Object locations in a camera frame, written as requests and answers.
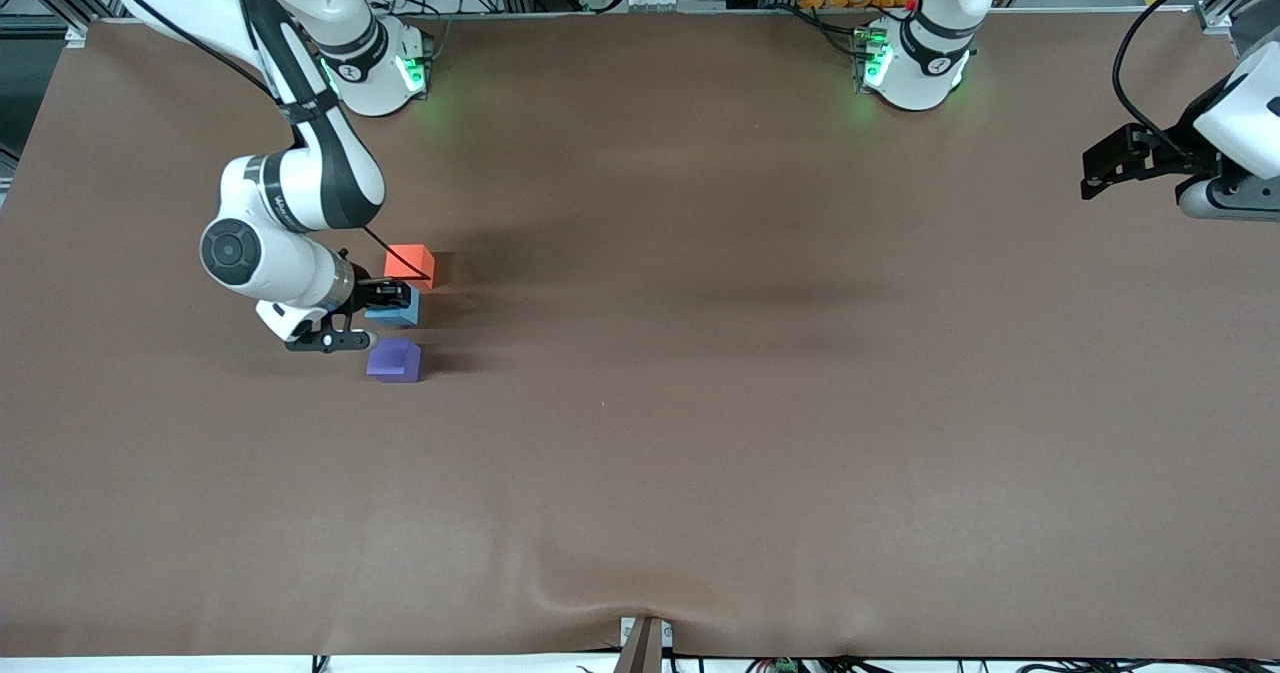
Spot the blue foam block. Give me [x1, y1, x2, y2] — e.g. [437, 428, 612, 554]
[364, 291, 422, 330]

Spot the orange foam block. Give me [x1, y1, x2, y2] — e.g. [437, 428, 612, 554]
[384, 244, 438, 292]

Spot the purple foam block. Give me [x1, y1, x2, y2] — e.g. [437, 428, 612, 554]
[366, 337, 424, 384]

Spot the brown table cover sheet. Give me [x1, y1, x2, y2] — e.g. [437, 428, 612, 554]
[0, 8, 1280, 660]

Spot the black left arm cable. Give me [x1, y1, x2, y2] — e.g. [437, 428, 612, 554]
[1113, 0, 1280, 139]

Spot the brown pole with metal bracket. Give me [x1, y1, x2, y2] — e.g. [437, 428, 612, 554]
[613, 615, 675, 673]

